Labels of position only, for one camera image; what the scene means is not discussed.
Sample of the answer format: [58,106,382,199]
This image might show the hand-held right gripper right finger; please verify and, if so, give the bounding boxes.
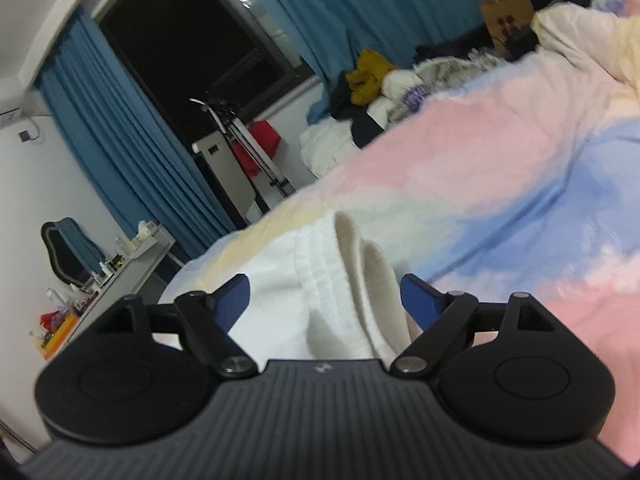
[390,273,556,377]

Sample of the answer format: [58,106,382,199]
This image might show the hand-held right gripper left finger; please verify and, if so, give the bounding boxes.
[95,273,259,378]

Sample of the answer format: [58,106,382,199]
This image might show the white pants with striped band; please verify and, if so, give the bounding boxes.
[165,211,426,361]

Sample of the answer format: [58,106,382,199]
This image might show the white dressing table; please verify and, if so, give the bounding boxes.
[45,225,177,361]

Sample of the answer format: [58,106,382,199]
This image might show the group of cosmetic bottles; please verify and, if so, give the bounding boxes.
[30,219,162,348]

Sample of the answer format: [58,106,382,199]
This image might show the pastel fleece blanket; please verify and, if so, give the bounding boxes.
[165,0,640,456]

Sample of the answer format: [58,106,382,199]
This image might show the black tripod stand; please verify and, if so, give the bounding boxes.
[190,96,297,197]

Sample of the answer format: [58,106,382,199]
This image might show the blue curtain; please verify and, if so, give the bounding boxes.
[39,7,238,263]
[235,0,523,111]

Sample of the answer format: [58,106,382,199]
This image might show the red cloth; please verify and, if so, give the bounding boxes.
[234,120,282,178]

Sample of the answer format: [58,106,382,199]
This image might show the orange box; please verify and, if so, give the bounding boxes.
[41,311,80,358]

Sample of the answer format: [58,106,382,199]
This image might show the black framed mirror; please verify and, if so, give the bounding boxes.
[41,218,104,287]

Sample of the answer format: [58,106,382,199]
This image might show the black garment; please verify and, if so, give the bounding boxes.
[350,109,390,150]

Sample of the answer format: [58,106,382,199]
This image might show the white crumpled garment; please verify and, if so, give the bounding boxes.
[299,117,362,177]

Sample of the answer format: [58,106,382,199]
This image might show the white garment with purple print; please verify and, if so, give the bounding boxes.
[367,67,438,123]

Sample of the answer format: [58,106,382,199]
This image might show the blue garment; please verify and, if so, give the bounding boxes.
[306,89,342,126]

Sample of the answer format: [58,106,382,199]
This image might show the yellow garment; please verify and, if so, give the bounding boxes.
[346,49,400,106]

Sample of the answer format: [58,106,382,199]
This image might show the white fluffy garment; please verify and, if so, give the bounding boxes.
[414,54,508,92]

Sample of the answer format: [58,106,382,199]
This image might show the dark window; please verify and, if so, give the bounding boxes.
[97,0,307,161]

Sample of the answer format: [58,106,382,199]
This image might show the white air conditioner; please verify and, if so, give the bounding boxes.
[0,104,40,130]

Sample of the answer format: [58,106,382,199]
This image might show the brown paper bag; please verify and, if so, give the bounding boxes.
[479,0,537,56]

